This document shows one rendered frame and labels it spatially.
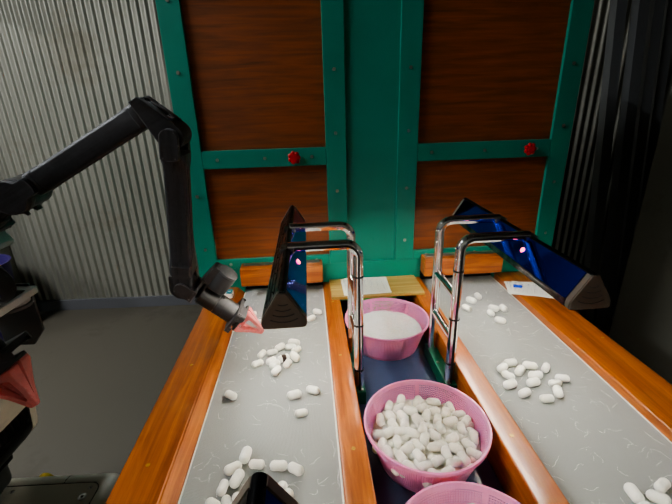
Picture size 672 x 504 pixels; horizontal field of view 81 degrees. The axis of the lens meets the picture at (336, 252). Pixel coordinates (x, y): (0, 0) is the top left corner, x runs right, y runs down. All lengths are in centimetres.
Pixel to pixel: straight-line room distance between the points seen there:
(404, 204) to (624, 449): 92
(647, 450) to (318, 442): 66
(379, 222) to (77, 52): 226
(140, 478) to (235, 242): 86
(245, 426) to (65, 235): 263
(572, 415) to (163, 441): 89
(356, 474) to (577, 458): 44
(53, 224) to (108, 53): 123
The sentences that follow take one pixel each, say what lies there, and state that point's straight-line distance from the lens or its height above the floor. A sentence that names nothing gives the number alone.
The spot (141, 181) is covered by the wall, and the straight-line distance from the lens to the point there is 304.
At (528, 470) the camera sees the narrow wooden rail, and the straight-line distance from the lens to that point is 91.
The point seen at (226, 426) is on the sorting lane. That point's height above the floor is 74.
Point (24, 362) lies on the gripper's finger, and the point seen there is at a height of 106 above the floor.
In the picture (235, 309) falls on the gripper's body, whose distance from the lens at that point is 112.
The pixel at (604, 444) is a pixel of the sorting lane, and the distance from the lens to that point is 106.
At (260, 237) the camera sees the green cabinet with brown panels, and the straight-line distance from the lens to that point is 149.
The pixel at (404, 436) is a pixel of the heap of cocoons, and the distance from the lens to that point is 95.
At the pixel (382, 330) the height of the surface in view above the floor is 73.
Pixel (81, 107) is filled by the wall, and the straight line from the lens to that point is 313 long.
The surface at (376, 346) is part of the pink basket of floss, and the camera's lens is 121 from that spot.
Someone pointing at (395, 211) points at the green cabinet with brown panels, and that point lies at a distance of 148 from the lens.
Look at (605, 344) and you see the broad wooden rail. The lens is 135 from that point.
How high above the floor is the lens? 141
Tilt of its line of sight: 21 degrees down
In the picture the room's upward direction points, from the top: 2 degrees counter-clockwise
